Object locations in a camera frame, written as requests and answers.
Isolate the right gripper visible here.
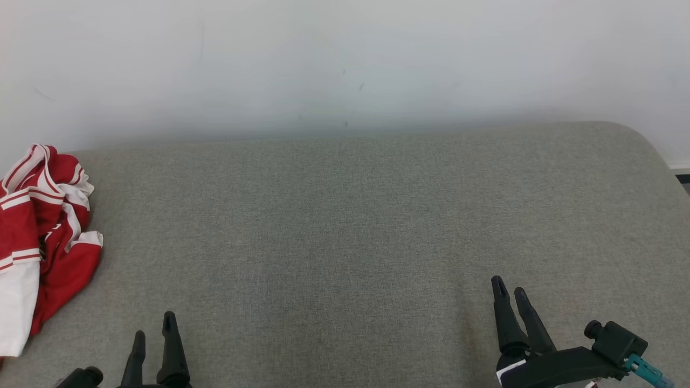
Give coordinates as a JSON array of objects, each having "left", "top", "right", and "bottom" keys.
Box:
[{"left": 491, "top": 275, "right": 631, "bottom": 388}]

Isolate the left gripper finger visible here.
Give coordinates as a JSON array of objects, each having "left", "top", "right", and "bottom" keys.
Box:
[
  {"left": 156, "top": 311, "right": 192, "bottom": 387},
  {"left": 120, "top": 330, "right": 146, "bottom": 388}
]

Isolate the red white striped jersey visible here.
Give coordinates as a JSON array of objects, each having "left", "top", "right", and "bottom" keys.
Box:
[{"left": 0, "top": 144, "right": 72, "bottom": 357}]

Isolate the teal cable connector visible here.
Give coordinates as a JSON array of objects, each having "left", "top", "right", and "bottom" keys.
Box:
[{"left": 624, "top": 354, "right": 675, "bottom": 388}]

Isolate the red shorts white trim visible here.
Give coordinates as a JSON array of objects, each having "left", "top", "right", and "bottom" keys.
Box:
[{"left": 30, "top": 154, "right": 104, "bottom": 337}]

